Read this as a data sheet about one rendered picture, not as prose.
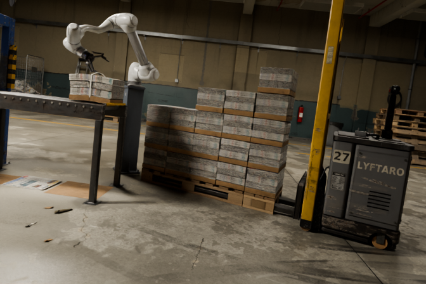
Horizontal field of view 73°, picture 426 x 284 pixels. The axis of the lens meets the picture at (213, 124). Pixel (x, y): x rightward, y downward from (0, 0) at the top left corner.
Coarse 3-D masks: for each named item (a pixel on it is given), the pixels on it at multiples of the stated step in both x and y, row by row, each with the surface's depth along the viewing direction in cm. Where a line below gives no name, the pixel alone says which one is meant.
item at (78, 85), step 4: (72, 76) 245; (76, 76) 245; (80, 76) 245; (84, 76) 245; (72, 80) 246; (76, 80) 246; (80, 80) 246; (84, 80) 245; (72, 84) 246; (76, 84) 249; (80, 84) 246; (84, 84) 246; (72, 88) 247; (76, 88) 247; (80, 88) 247; (84, 88) 246; (72, 92) 247; (76, 92) 247; (80, 92) 247; (84, 92) 247; (76, 100) 249; (80, 100) 249; (84, 100) 248
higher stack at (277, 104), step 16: (272, 80) 254; (288, 80) 248; (272, 96) 253; (288, 96) 249; (256, 112) 260; (272, 112) 254; (288, 112) 265; (256, 128) 260; (272, 128) 254; (288, 128) 275; (256, 144) 260; (256, 160) 261; (272, 160) 255; (256, 176) 261; (272, 176) 255; (272, 192) 256; (256, 208) 261; (272, 208) 256
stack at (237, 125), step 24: (168, 120) 297; (192, 120) 286; (216, 120) 276; (240, 120) 267; (168, 144) 300; (192, 144) 286; (216, 144) 275; (240, 144) 267; (144, 168) 310; (168, 168) 298; (192, 168) 287; (216, 168) 276; (240, 168) 267; (192, 192) 287; (240, 192) 267
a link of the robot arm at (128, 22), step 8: (120, 16) 279; (128, 16) 277; (120, 24) 282; (128, 24) 279; (136, 24) 283; (128, 32) 286; (136, 32) 292; (136, 40) 294; (136, 48) 298; (136, 56) 306; (144, 56) 306; (144, 64) 310; (144, 72) 313; (152, 72) 313; (144, 80) 321; (152, 80) 318
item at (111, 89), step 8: (96, 80) 245; (104, 80) 244; (112, 80) 244; (96, 88) 245; (104, 88) 245; (112, 88) 244; (120, 88) 263; (96, 96) 246; (104, 96) 246; (112, 96) 248; (120, 96) 267
